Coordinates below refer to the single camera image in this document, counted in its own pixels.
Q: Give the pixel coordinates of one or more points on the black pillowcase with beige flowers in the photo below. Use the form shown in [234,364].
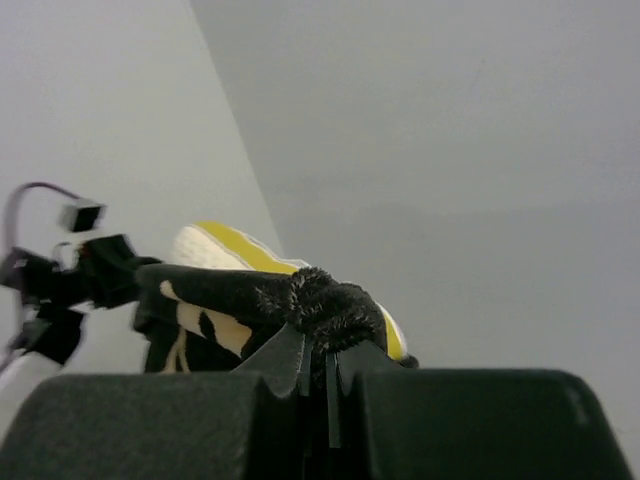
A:
[334,315]

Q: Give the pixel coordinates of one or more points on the white pillow with yellow edge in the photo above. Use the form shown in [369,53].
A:
[216,246]

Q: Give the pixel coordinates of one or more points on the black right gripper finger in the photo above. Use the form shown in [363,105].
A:
[390,422]

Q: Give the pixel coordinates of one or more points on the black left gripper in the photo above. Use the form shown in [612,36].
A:
[225,425]

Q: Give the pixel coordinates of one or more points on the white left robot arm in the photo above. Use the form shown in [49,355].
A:
[20,370]

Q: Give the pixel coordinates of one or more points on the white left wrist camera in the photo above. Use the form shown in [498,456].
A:
[81,215]

